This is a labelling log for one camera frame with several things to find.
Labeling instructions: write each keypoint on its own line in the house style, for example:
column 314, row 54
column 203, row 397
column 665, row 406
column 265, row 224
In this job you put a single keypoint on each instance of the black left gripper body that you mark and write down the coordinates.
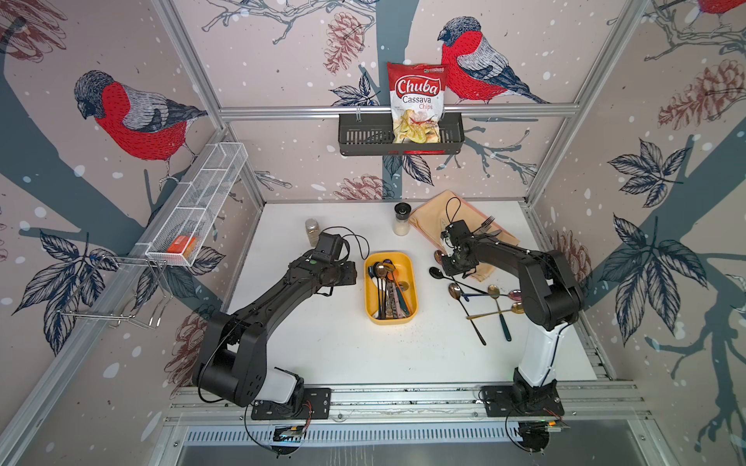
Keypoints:
column 343, row 273

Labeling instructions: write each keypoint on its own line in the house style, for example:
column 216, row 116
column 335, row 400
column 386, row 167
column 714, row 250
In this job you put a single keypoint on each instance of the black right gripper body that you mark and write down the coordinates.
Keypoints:
column 452, row 266

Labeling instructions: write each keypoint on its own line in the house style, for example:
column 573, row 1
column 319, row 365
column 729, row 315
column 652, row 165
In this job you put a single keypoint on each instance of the blue metal spoon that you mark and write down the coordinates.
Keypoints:
column 376, row 282

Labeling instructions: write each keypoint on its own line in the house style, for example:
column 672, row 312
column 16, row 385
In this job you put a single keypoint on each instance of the gold spoon teal handle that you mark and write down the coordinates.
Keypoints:
column 495, row 293

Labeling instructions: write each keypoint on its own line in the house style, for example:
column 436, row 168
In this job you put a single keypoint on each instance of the copper spoon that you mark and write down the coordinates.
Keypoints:
column 381, row 274

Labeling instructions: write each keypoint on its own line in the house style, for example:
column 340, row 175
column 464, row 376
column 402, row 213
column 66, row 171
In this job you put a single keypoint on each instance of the yellow plastic storage box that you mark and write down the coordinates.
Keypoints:
column 404, row 273

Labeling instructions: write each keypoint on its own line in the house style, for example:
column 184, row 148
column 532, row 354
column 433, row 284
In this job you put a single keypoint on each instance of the steel spoon patterned handle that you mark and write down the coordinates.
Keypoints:
column 393, row 304

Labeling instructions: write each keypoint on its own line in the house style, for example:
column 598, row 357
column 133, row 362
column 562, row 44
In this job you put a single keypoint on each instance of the purple spoon black handle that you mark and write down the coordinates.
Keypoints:
column 389, row 266

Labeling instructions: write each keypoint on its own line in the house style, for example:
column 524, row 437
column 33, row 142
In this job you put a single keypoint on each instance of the orange plastic spoon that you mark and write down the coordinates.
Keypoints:
column 403, row 307

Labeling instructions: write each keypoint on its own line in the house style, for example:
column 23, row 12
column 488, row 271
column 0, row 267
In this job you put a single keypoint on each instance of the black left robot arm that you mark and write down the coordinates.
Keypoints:
column 232, row 361

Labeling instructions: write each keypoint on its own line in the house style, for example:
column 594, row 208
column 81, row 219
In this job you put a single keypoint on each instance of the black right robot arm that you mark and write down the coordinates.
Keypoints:
column 550, row 294

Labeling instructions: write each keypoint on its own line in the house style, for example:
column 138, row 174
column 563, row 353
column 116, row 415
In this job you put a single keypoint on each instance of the black metal spoon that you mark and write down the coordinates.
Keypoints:
column 436, row 273

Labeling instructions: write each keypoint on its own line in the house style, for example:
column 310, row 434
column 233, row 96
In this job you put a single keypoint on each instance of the orange box on shelf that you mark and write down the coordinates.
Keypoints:
column 183, row 245

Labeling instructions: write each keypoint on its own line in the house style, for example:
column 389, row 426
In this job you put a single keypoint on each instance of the dark fork on napkin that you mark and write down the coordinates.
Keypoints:
column 484, row 226

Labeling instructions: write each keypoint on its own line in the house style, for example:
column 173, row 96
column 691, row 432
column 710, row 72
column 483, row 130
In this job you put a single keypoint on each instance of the clear glass spice jar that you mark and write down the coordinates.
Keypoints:
column 313, row 232

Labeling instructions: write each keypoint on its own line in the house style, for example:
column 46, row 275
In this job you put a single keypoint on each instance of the red Chuba chips bag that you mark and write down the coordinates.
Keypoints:
column 417, row 100

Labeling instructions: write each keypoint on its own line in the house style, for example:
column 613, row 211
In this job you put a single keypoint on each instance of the gold spoon long handle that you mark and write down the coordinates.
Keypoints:
column 516, row 308

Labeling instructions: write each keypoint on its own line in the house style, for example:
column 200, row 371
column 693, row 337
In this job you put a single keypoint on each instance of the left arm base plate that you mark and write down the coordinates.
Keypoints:
column 306, row 403

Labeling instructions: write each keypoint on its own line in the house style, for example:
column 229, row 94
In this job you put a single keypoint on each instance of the aluminium front rail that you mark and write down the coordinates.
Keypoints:
column 425, row 403

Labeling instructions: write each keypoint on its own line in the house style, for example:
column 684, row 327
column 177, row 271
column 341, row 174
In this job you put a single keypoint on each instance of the black wire wall basket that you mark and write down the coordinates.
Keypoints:
column 382, row 135

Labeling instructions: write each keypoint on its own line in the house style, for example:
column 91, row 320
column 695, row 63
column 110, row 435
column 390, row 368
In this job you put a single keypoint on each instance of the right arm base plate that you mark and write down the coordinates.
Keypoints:
column 507, row 400

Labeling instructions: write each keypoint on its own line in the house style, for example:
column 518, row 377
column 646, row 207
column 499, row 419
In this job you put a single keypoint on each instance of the white wire wall shelf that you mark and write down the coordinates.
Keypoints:
column 200, row 204

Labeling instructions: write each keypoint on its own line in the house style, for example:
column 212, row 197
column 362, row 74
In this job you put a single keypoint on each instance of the wire hook rack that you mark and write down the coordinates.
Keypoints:
column 121, row 290

